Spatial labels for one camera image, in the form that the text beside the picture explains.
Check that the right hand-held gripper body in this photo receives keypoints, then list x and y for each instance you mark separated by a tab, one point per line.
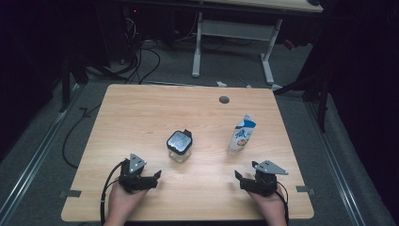
265	183

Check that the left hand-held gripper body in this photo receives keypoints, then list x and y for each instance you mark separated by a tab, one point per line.
133	180

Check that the white and blue bag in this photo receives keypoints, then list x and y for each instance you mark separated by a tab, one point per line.
241	135

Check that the glass jar with black lid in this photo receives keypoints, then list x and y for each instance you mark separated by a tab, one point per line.
179	142

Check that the person's right hand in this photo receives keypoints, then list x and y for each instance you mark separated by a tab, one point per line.
273	208

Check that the person's left hand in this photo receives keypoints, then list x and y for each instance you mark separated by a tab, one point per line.
120	204

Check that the grey tape strip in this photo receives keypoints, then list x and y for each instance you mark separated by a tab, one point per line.
305	189
70	193

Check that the black metal stand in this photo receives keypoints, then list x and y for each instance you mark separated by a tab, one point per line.
65	91
323	103

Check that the small red object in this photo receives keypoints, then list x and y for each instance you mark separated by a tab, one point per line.
289	44

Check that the metal floor rail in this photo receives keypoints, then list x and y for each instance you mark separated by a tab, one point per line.
335	169
34	160

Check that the desk with white frame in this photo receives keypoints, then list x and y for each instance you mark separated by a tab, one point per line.
238	29

